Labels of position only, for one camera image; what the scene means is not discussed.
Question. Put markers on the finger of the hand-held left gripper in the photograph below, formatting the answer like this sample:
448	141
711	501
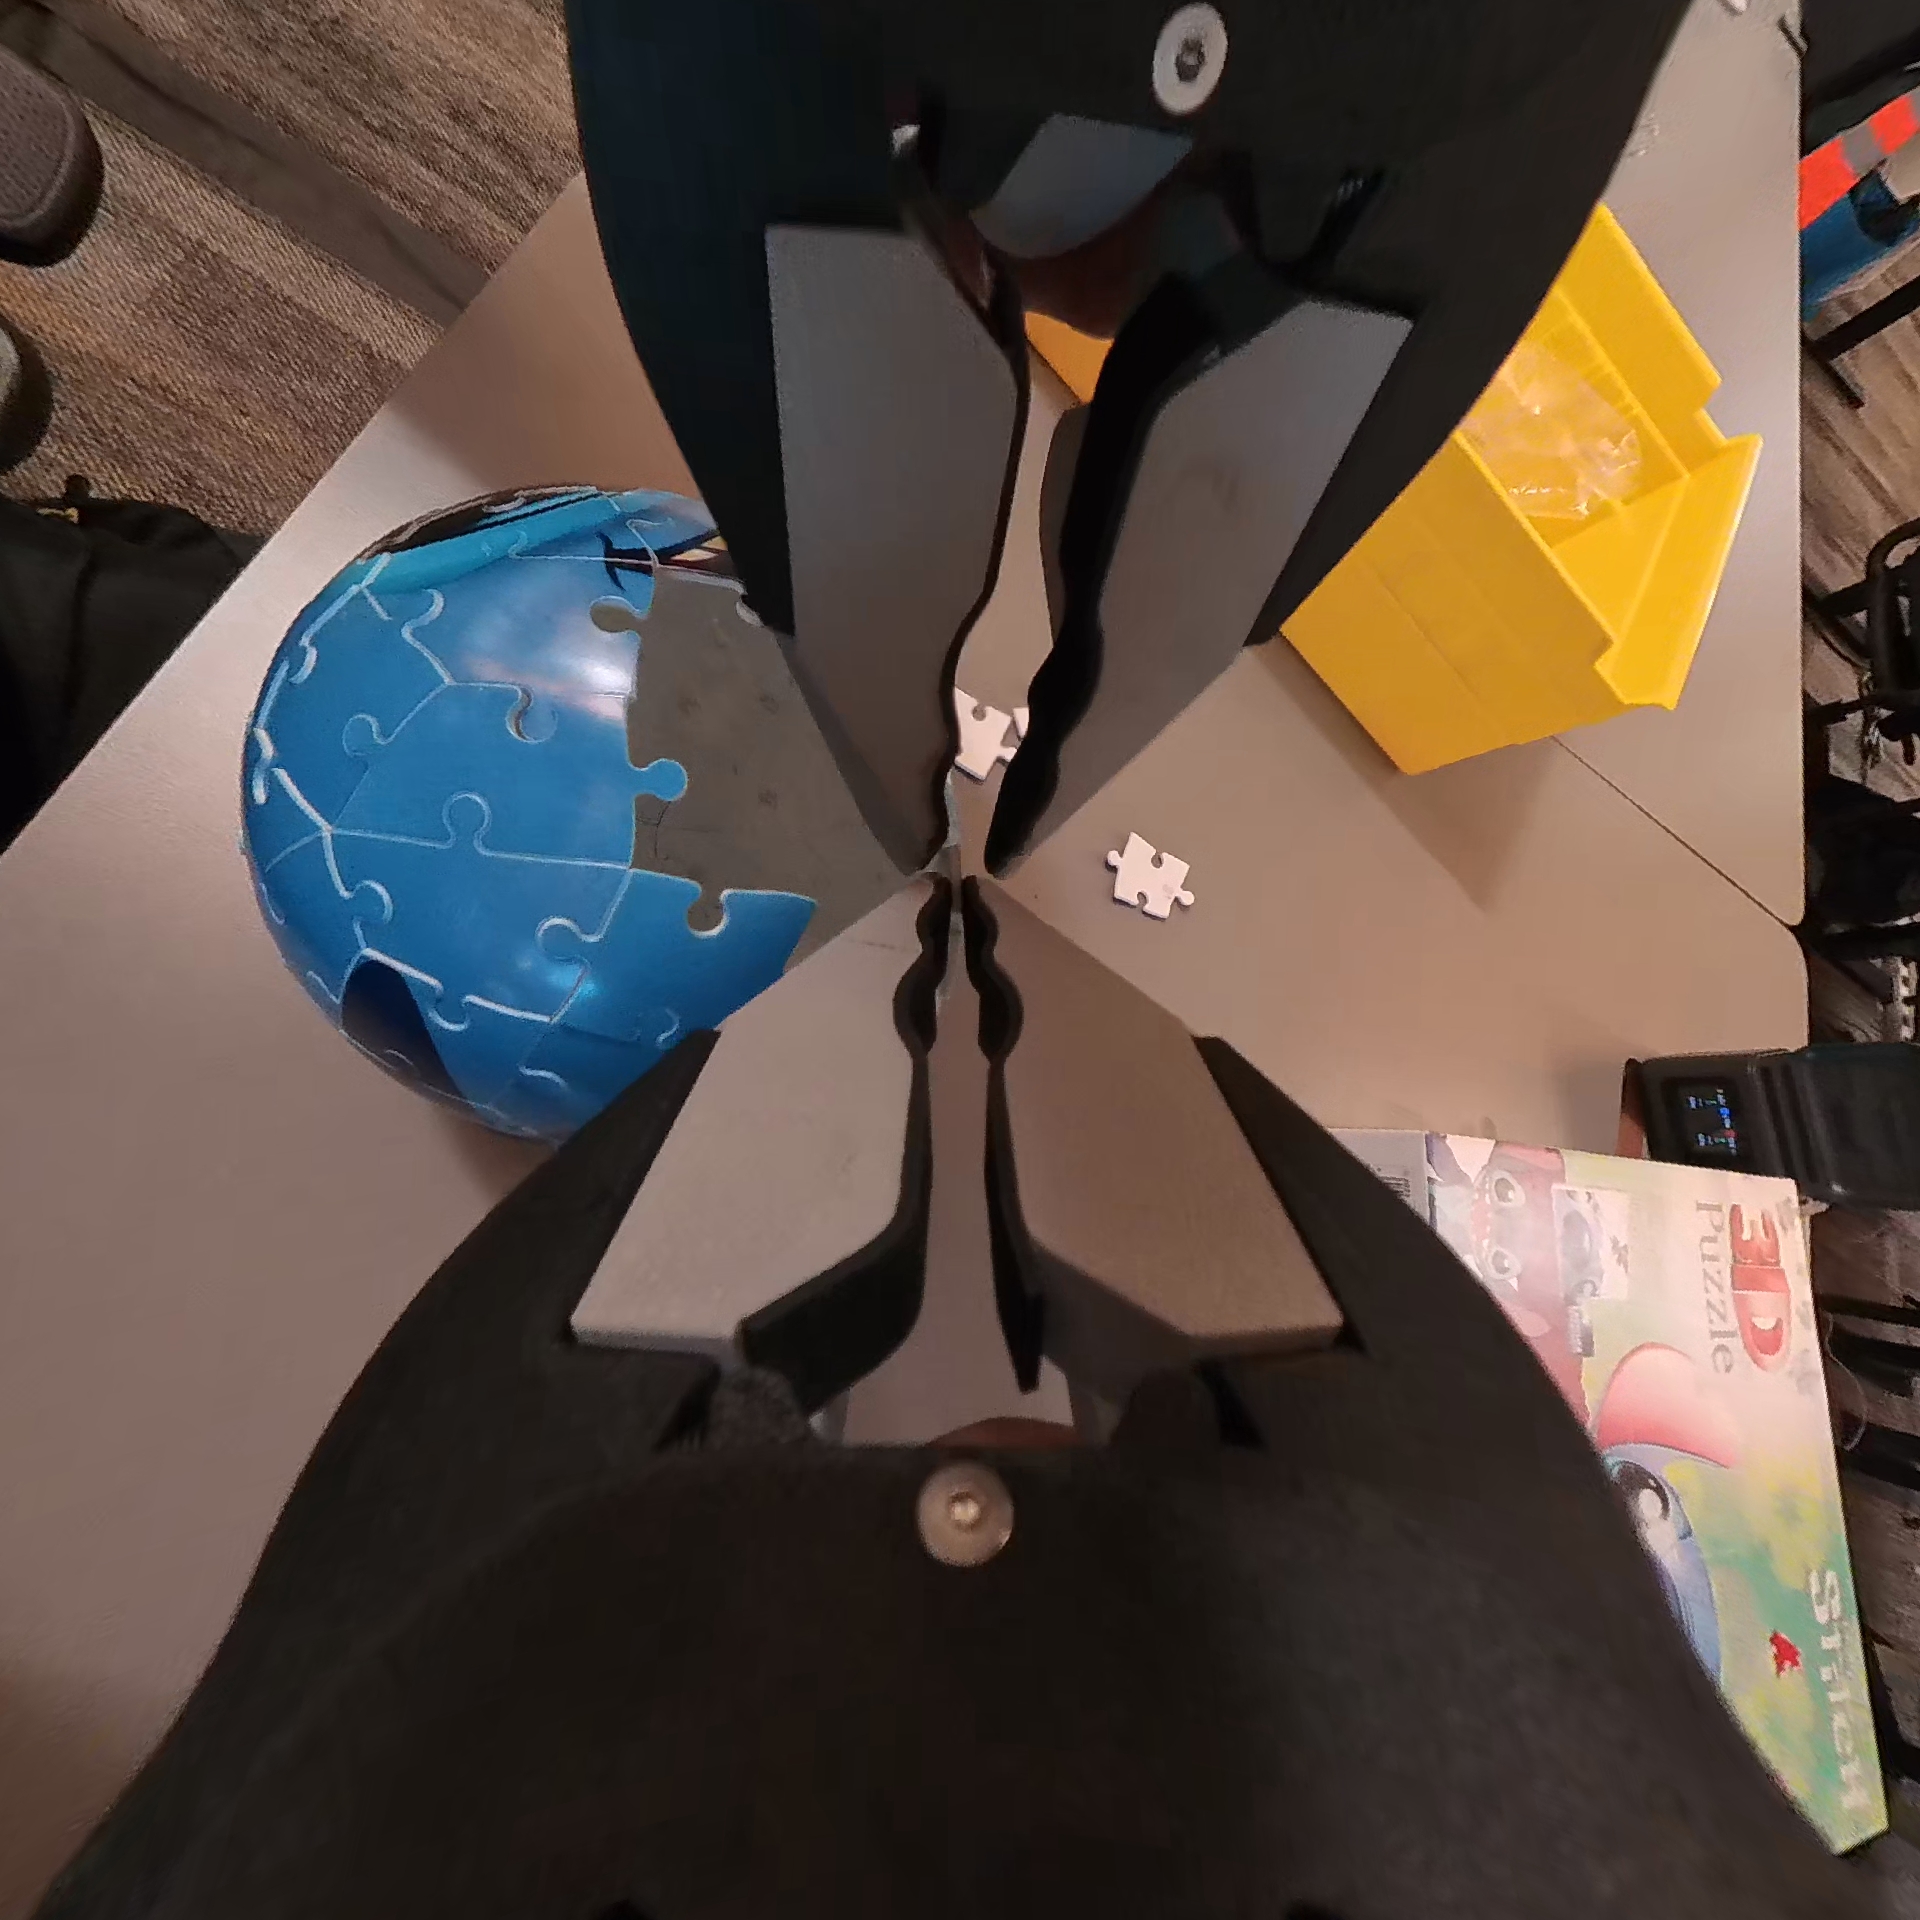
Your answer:
1214	495
885	495

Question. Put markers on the black backpack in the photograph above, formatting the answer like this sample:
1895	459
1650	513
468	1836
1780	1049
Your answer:
91	644

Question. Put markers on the white puzzle piece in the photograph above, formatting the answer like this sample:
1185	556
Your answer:
983	739
1149	875

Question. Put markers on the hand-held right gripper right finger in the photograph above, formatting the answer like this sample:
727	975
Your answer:
1170	1200

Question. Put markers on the yellow plastic bin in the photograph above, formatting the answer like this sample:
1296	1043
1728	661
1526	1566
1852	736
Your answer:
1501	631

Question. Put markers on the black device with screen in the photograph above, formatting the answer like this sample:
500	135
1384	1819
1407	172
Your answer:
1801	1118

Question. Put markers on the orange and blue object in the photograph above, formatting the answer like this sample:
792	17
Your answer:
1852	172

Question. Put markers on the blue puzzle ball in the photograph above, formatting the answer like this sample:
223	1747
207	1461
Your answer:
450	781

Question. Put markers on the person's dark shoe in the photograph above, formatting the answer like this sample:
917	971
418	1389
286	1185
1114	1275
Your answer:
18	398
39	151

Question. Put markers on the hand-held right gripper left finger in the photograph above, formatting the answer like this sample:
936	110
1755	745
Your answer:
750	1200

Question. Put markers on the cartoon print puzzle box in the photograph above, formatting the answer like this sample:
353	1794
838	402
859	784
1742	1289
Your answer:
1680	1425

